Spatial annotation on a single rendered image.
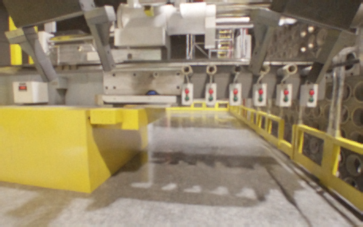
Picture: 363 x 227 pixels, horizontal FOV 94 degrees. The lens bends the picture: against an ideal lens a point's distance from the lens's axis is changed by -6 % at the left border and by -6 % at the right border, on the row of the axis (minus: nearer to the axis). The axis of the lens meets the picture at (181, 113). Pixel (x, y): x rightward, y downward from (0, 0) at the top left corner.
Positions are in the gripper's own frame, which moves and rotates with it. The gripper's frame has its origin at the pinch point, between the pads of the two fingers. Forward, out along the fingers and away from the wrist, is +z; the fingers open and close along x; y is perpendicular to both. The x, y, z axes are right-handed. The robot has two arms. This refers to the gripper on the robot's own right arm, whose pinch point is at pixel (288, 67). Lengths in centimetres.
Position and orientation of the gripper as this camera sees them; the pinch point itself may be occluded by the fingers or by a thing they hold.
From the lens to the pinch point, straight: 40.6
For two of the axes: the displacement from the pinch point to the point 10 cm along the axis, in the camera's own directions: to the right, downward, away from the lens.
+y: 0.7, 4.9, -8.7
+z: -1.8, 8.6, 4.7
